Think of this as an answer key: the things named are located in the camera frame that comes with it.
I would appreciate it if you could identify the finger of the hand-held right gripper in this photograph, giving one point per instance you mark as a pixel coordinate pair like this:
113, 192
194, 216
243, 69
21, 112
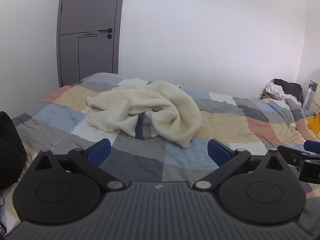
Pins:
290, 153
312, 146

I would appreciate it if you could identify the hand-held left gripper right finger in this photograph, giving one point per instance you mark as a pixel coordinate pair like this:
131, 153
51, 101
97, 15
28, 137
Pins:
216, 153

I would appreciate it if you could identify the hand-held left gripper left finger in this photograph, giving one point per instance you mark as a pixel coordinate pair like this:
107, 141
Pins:
100, 152

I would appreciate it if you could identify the cream striped fleece sweater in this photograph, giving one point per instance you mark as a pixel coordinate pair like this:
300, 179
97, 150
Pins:
162, 105

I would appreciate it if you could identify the yellow cloth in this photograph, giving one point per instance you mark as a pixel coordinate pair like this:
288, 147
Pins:
315, 126

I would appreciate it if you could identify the patchwork bed quilt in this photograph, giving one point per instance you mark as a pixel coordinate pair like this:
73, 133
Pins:
225, 122

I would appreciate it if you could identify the white bottle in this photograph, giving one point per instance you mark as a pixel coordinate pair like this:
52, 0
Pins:
309, 93

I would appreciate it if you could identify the brown cardboard box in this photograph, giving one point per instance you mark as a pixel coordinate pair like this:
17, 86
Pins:
268, 95

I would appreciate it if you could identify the white garment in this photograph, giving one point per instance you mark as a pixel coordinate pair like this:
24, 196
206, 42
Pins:
275, 88

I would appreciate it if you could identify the black bag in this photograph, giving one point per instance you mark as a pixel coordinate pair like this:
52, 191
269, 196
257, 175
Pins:
10, 150

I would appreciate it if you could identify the grey door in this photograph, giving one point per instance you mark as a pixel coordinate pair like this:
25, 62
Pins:
87, 10

